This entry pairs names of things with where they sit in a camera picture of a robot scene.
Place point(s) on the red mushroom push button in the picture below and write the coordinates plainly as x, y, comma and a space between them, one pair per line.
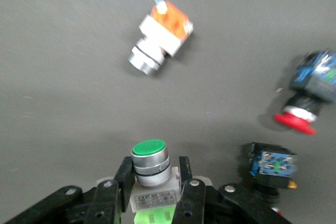
315, 82
273, 166

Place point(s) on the green push button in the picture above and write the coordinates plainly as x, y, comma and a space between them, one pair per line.
151, 166

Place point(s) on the white button with orange block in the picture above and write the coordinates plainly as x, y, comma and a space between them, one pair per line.
160, 35

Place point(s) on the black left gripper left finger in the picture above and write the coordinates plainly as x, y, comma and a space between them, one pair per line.
126, 179

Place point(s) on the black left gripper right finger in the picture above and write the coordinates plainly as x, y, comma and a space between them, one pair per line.
189, 190

